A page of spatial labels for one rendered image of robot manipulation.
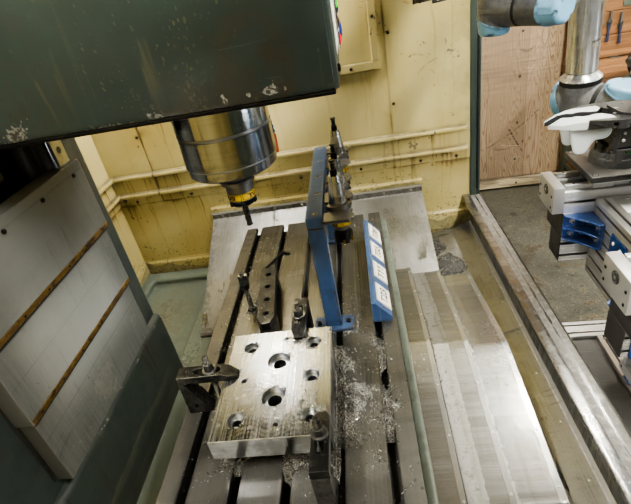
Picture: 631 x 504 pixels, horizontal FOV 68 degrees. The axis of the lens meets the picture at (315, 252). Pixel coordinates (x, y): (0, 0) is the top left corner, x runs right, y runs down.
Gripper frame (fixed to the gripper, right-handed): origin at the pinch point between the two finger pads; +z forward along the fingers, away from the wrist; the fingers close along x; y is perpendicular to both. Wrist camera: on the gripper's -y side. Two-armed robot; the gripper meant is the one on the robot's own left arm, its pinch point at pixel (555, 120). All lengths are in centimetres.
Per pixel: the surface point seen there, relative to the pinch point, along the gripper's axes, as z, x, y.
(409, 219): 14, 87, 63
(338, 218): 37.5, 14.8, 21.6
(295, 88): 39.5, -12.7, -12.9
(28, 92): 76, -13, -17
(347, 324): 39, 15, 52
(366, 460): 36, -23, 53
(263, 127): 46.6, -3.4, -5.6
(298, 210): 59, 98, 59
